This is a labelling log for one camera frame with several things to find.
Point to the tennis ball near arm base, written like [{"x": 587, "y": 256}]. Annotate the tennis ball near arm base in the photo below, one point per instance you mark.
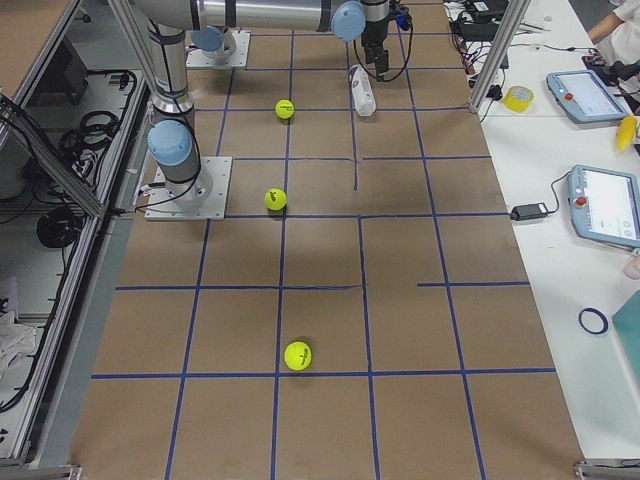
[{"x": 275, "y": 199}]

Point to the tennis ball middle row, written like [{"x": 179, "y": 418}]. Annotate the tennis ball middle row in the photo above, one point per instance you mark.
[{"x": 284, "y": 109}]

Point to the tennis ball near front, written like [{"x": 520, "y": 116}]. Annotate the tennis ball near front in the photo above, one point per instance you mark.
[{"x": 298, "y": 355}]

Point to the yellow tape roll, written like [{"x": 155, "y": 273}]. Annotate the yellow tape roll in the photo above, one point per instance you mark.
[{"x": 518, "y": 98}]

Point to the far teach pendant tablet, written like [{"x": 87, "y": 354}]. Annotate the far teach pendant tablet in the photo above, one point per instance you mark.
[{"x": 584, "y": 97}]

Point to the teach pendant tablet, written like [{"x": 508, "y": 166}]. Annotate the teach pendant tablet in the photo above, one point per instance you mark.
[
  {"x": 584, "y": 97},
  {"x": 604, "y": 205}
]

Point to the black power adapter brick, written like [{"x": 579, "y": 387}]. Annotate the black power adapter brick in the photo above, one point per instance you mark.
[{"x": 532, "y": 211}]

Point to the yellow corn toy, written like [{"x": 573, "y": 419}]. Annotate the yellow corn toy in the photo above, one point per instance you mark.
[{"x": 626, "y": 133}]

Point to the near teach pendant tablet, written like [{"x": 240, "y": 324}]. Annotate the near teach pendant tablet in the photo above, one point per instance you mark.
[{"x": 604, "y": 205}]

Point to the teal box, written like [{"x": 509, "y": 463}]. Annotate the teal box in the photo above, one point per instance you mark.
[{"x": 626, "y": 342}]

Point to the crumpled white cloth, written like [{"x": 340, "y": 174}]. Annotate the crumpled white cloth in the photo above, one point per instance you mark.
[{"x": 17, "y": 341}]

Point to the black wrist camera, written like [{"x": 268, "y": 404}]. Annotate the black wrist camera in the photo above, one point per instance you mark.
[{"x": 402, "y": 17}]

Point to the aluminium frame post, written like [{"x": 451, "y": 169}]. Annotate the aluminium frame post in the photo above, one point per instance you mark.
[{"x": 506, "y": 31}]

